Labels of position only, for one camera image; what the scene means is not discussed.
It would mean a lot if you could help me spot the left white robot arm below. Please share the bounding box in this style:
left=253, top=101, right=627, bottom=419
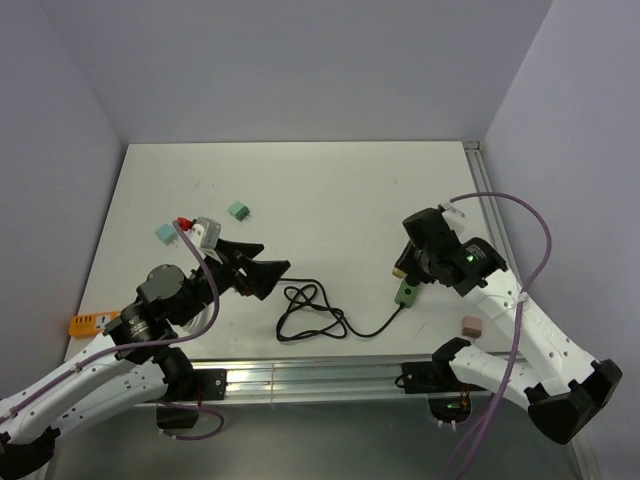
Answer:
left=1, top=240, right=291, bottom=479

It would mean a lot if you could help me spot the orange power strip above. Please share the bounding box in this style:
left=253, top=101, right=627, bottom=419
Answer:
left=68, top=311, right=120, bottom=339

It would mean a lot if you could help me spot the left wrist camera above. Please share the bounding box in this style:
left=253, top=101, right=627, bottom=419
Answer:
left=177, top=217, right=221, bottom=260

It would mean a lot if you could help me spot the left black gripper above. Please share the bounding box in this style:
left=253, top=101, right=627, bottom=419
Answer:
left=174, top=237, right=290, bottom=325

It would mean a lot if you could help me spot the white coiled cable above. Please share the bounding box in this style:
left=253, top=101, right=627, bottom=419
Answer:
left=182, top=309, right=209, bottom=335

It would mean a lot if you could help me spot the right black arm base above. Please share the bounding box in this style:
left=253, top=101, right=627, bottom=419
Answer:
left=394, top=361, right=482, bottom=427

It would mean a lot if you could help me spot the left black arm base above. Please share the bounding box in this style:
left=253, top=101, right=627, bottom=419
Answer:
left=155, top=368, right=227, bottom=434

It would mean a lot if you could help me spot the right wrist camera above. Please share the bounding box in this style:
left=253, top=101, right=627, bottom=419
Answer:
left=439, top=202, right=466, bottom=222

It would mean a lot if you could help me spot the green plug adapter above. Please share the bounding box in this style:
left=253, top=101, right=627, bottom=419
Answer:
left=228, top=201, right=250, bottom=221

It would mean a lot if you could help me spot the pink plug adapter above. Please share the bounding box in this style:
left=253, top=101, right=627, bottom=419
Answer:
left=461, top=316, right=483, bottom=339

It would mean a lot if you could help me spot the light blue plug adapter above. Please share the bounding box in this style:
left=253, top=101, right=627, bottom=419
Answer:
left=155, top=223, right=178, bottom=246

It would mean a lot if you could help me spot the green power strip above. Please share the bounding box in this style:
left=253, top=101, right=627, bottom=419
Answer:
left=394, top=277, right=421, bottom=308

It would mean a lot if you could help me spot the black power cord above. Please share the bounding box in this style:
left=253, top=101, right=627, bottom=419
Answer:
left=275, top=277, right=405, bottom=344

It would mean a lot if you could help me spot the aluminium mounting rail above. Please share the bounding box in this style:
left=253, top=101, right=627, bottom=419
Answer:
left=107, top=355, right=506, bottom=406

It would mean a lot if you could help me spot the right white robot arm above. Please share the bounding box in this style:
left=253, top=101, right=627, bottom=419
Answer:
left=399, top=207, right=622, bottom=444

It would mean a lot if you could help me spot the yellow plug adapter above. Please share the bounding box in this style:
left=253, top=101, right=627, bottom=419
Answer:
left=392, top=268, right=406, bottom=279

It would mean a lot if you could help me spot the aluminium side frame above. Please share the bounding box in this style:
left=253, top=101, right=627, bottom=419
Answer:
left=462, top=141, right=602, bottom=480

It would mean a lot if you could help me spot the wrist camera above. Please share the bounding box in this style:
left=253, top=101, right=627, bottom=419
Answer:
left=439, top=202, right=466, bottom=222
left=177, top=217, right=221, bottom=260

